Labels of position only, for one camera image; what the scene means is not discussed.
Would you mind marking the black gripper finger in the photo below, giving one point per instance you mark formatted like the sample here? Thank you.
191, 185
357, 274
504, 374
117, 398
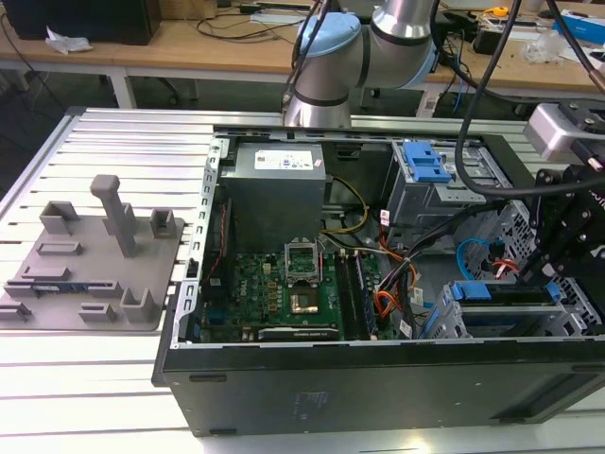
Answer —
548, 213
562, 255

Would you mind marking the hard disk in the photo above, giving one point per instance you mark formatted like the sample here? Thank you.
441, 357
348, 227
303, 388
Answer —
470, 291

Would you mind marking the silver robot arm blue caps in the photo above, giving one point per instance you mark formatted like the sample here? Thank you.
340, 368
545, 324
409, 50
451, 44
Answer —
326, 71

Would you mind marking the silver perforated disk bay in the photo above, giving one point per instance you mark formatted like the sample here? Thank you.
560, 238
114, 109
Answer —
510, 227

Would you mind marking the blue empty disk carrier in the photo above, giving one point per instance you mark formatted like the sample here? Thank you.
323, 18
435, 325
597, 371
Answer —
425, 163

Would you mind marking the black RAM slot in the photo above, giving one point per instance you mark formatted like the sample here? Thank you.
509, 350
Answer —
363, 298
347, 293

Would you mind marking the silver drive cage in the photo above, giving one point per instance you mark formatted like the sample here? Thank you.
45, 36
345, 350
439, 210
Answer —
416, 203

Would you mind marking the wooden desk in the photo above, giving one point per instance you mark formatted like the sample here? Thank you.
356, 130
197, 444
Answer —
520, 75
189, 52

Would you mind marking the clear plastic bag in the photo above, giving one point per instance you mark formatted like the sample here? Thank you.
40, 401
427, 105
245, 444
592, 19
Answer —
543, 47

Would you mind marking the black cup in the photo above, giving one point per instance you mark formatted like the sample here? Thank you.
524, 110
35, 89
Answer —
482, 41

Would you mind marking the blue cardboard box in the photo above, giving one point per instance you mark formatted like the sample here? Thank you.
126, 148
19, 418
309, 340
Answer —
574, 26

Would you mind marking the yellow tape measure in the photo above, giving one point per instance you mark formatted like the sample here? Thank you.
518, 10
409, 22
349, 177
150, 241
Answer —
498, 10

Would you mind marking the CPU socket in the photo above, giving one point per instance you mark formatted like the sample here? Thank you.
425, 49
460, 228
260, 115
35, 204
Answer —
304, 303

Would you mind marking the black PC case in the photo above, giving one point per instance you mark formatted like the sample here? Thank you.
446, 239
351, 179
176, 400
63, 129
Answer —
331, 392

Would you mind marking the black graphics card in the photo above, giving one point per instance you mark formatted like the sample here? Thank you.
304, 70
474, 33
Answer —
298, 333

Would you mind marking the grey power supply unit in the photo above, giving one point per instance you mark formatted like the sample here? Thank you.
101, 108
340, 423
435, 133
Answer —
271, 194

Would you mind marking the green motherboard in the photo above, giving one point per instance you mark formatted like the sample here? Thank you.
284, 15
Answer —
264, 288

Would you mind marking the grey parts rack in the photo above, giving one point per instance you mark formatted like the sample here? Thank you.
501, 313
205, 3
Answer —
94, 265

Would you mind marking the dark RAM stick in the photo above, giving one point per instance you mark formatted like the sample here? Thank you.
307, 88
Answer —
57, 286

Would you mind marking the black box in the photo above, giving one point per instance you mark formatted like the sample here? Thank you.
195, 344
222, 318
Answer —
80, 19

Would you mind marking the crumpled white plastic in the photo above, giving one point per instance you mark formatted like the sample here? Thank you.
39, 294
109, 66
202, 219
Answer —
66, 41

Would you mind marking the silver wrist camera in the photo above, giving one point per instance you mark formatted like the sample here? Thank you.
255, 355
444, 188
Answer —
550, 130

